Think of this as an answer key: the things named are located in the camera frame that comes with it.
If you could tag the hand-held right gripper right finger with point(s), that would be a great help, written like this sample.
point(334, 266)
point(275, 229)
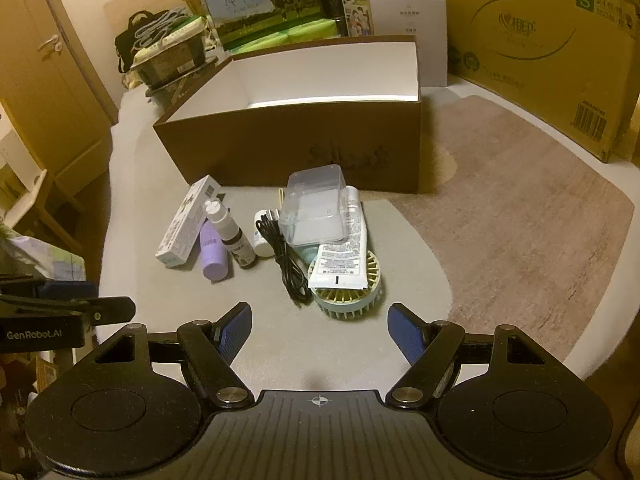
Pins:
point(404, 332)

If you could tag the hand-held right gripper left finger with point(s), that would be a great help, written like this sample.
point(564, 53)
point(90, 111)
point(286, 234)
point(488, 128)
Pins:
point(234, 332)

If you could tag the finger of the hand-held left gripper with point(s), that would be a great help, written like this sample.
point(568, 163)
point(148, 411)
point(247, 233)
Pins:
point(70, 290)
point(107, 309)

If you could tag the pale blue handheld fan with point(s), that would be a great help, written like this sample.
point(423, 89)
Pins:
point(350, 306)

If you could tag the purple tube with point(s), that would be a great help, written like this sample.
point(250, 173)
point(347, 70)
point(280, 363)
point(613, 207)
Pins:
point(215, 255)

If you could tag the dark dropper bottle white cap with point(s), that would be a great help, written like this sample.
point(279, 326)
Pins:
point(235, 240)

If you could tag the small white bottle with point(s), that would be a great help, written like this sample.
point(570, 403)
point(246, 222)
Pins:
point(261, 242)

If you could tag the white and blue medicine box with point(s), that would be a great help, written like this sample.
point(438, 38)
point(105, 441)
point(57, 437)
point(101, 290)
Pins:
point(187, 225)

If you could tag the white squeeze tube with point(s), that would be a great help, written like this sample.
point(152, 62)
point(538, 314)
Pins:
point(355, 220)

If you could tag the clear plastic box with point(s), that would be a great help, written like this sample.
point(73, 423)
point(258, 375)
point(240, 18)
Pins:
point(312, 210)

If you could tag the brown cardboard box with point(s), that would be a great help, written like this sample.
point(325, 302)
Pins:
point(300, 150)

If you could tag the floral cloth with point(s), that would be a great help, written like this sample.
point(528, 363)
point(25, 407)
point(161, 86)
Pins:
point(45, 260)

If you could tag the wooden furniture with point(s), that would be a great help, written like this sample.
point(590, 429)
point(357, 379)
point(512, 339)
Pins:
point(35, 195)

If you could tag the wooden door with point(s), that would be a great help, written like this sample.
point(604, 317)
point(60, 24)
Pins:
point(50, 100)

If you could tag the dark instant noodle bowl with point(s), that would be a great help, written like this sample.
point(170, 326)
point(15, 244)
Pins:
point(192, 77)

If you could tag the stacked dark food containers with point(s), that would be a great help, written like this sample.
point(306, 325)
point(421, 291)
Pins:
point(170, 57)

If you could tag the black bag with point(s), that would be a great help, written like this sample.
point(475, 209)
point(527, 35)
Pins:
point(127, 40)

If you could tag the white product box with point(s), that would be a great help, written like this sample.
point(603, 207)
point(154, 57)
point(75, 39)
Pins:
point(410, 35)

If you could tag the green tissue pack bundle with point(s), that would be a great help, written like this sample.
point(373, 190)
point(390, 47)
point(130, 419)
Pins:
point(300, 35)

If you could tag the large tan cardboard box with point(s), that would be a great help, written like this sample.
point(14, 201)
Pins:
point(540, 35)

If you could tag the green cow print milk carton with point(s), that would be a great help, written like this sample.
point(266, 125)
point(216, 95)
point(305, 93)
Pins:
point(260, 5)

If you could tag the dark jar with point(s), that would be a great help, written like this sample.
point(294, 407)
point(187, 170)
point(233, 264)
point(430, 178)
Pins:
point(330, 7)

